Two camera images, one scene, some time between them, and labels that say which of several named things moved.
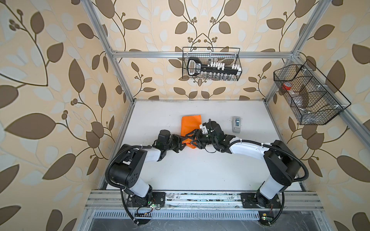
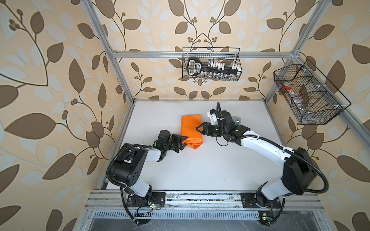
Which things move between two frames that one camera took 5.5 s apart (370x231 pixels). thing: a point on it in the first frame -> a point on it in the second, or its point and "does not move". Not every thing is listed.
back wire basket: [227, 56] does not move
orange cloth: [190, 123] does not move
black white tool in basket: [195, 67] does not move
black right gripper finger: [196, 134] -> [206, 128]
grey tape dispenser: [236, 121] does not move
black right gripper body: [212, 141] -> [216, 131]
